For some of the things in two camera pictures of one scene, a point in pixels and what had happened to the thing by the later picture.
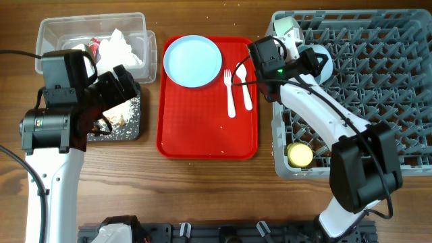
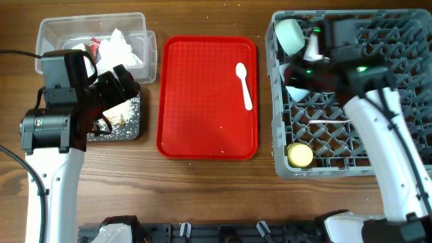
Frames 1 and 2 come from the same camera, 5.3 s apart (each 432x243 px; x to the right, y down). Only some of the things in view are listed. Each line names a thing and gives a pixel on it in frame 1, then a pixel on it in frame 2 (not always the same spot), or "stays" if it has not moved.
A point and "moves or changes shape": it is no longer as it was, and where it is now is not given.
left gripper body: [107, 93] stays
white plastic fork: [232, 109] moves or changes shape
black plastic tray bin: [125, 120] stays
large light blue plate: [192, 61] moves or changes shape
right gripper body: [293, 65] -> [306, 77]
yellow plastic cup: [299, 154] stays
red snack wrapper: [93, 49] stays
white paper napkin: [114, 52] stays
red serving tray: [194, 123] stays
